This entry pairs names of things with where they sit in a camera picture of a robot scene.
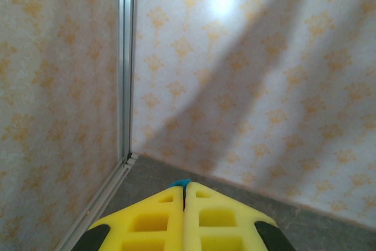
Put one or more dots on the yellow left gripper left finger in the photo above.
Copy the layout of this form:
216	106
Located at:
147	224

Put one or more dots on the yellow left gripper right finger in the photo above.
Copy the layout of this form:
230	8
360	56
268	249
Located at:
223	224

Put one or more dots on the blue t-shirt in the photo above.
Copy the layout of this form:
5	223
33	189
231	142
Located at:
179	183

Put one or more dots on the aluminium table side rail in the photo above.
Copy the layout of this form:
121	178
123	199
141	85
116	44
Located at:
97	204

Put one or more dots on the aluminium frame post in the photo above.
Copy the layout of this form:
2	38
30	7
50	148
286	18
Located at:
127	57

